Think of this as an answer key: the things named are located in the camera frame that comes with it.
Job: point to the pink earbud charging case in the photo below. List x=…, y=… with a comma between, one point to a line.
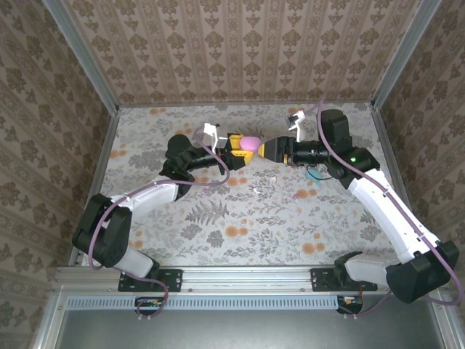
x=250, y=143

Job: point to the blue earbud charging case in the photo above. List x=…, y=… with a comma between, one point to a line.
x=313, y=177

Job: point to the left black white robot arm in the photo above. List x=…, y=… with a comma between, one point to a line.
x=145, y=196

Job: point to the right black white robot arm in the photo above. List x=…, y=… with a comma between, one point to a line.
x=385, y=211

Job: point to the small connector board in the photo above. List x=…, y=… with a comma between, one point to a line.
x=149, y=302
x=350, y=301

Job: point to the grey metal panel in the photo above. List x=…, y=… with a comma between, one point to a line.
x=236, y=331

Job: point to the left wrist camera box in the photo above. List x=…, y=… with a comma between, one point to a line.
x=210, y=131

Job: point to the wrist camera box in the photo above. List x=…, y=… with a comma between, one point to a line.
x=295, y=120
x=210, y=131

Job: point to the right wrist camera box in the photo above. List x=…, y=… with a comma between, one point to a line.
x=295, y=120

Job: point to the aluminium side rail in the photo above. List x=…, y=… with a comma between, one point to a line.
x=387, y=145
x=106, y=145

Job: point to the aluminium table edge rail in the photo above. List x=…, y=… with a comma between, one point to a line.
x=247, y=278

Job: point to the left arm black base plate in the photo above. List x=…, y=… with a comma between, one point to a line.
x=170, y=280

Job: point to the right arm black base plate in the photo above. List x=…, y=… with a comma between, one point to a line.
x=323, y=280

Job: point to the aluminium corner post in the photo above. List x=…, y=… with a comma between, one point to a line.
x=83, y=54
x=404, y=54

